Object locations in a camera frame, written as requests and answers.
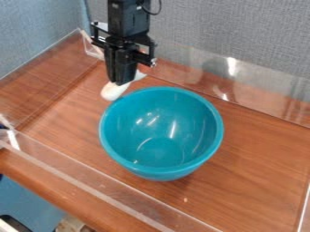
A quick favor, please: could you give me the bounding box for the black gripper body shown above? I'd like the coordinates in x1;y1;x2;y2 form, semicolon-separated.
91;0;158;67

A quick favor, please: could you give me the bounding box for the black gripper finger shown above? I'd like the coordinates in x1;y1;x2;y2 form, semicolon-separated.
104;45;120;82
116;50;136;85

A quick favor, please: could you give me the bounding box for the white brown toy mushroom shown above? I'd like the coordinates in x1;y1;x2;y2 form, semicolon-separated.
100;71;147;102

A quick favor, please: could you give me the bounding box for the blue plastic bowl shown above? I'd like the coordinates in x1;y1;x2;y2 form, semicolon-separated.
98;86;224;181

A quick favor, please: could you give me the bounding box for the clear acrylic back panel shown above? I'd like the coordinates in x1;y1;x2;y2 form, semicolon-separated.
138;43;310;129

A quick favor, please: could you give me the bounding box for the clear acrylic front panel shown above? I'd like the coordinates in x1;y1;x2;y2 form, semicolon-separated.
0;126;223;232

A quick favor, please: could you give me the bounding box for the clear acrylic corner bracket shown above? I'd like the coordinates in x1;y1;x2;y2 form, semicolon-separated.
80;30;104;61

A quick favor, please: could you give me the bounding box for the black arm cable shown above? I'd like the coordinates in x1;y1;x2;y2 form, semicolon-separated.
138;0;162;16

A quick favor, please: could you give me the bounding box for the clear acrylic front bracket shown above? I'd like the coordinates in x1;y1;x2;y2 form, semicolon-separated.
0;113;20;150

